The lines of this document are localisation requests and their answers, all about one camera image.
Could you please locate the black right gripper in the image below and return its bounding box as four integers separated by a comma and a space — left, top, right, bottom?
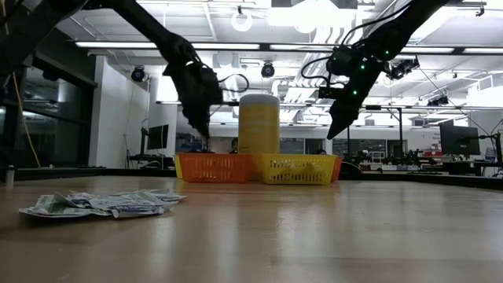
325, 49, 388, 141

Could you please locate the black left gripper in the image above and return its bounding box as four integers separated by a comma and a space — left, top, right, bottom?
163, 58, 225, 139

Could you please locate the black monitor on stand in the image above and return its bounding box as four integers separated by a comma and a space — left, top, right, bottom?
140, 124, 170, 156

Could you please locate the orange plastic basket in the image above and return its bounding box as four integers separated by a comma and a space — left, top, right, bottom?
176, 153, 255, 184
332, 156, 344, 183

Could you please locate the white cylindrical cup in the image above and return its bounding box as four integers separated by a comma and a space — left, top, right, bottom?
237, 93, 281, 155

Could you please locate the dark office desk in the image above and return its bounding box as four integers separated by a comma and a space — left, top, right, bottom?
126, 153, 174, 171

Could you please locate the black round ceiling spotlight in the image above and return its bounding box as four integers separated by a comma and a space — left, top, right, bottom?
260, 61, 276, 79
130, 65, 148, 83
386, 57, 420, 82

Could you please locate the black beam with light strips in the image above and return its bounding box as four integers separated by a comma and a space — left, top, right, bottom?
73, 40, 503, 56

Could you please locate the black computer monitor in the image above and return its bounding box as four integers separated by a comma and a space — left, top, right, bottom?
439, 124, 481, 156

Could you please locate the green striped bandage packet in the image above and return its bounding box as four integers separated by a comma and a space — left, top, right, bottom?
54, 191, 99, 208
18, 194, 113, 219

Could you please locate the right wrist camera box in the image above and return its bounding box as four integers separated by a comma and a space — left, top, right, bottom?
318, 44, 354, 100

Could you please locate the black metal rig frame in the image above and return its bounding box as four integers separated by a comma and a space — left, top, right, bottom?
156, 100, 406, 158

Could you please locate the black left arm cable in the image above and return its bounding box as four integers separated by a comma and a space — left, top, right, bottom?
218, 73, 251, 94

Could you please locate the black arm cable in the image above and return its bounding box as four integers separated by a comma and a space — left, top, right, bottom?
218, 73, 251, 94
300, 0, 416, 86

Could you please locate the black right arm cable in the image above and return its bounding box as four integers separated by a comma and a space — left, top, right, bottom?
300, 0, 416, 86

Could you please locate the white ring lamp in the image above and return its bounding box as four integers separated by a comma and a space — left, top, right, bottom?
230, 5, 254, 33

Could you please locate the yellow cable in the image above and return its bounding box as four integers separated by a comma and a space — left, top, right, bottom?
0, 0, 42, 169

